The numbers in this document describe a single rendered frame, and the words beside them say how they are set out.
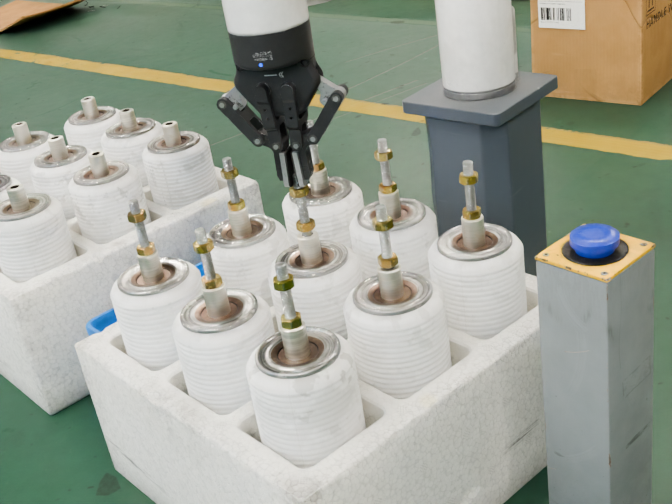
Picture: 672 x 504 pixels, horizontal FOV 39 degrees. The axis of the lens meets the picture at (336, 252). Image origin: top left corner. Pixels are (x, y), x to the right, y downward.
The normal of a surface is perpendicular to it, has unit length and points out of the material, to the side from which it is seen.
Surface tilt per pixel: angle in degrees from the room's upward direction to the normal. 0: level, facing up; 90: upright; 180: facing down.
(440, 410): 90
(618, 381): 90
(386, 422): 0
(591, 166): 0
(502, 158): 90
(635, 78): 90
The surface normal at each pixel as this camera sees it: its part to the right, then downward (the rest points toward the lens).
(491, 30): 0.33, 0.40
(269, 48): -0.01, 0.47
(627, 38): -0.63, 0.44
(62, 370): 0.66, 0.26
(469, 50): -0.29, 0.48
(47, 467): -0.14, -0.87
